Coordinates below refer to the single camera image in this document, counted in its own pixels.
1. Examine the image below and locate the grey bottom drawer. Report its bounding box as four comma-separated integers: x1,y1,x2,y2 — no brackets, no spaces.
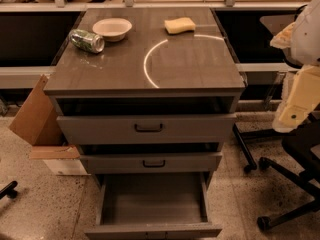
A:
85,172,221,240

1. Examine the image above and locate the grey drawer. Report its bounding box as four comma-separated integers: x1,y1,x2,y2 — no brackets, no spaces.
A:
85,172,221,240
57,114,236,145
80,152,222,174

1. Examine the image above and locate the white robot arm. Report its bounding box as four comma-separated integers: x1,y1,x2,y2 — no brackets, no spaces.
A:
270,0,320,133

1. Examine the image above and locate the grey top drawer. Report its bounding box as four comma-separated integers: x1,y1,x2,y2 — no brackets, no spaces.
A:
57,114,236,145

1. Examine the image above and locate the grey middle drawer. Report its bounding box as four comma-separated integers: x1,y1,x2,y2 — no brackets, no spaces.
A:
80,152,222,174

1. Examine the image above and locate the grey drawer cabinet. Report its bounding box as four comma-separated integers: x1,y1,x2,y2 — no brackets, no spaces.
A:
43,6,247,192

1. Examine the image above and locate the black office chair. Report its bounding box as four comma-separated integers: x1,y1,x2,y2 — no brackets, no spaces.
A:
257,119,320,231

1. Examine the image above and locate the black side table stand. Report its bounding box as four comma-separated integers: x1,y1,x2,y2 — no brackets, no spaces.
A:
232,4,320,174

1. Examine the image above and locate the yellow sponge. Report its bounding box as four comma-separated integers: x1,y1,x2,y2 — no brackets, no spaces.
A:
164,17,196,34

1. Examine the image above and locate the white bowl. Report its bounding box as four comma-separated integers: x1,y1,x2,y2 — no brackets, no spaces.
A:
92,18,132,42

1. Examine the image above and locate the brown cardboard box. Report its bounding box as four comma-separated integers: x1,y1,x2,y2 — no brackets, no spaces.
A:
9,75,87,176

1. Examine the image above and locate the black chair caster left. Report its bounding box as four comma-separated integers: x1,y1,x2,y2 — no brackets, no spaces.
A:
0,181,18,199

